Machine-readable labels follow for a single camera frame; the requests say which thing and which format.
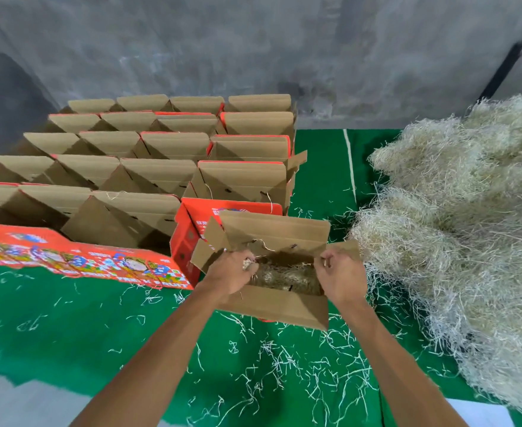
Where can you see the person's right hand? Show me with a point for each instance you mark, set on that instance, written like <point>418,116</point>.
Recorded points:
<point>341,275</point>

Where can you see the person's left hand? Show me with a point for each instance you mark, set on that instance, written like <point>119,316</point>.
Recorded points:
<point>227,275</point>

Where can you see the handful of shredded filler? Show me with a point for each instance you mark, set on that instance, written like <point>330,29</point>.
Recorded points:
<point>288,275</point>

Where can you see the red printed cardboard box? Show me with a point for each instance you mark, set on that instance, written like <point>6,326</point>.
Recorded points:
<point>274,231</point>

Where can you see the pile of shredded paper filler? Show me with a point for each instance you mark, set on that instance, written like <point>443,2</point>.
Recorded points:
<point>466,253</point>

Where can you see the group of red fruit boxes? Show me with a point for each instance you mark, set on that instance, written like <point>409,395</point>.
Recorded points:
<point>119,173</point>

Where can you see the person's right forearm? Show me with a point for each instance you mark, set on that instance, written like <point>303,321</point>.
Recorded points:
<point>394,360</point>

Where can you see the person's left forearm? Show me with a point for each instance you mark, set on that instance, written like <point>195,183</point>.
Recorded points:
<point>154,360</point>

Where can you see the white printed paper sheet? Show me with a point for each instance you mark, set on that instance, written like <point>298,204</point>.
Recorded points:
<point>479,413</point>

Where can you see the white pole with black grip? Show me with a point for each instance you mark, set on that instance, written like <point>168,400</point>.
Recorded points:
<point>501,73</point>

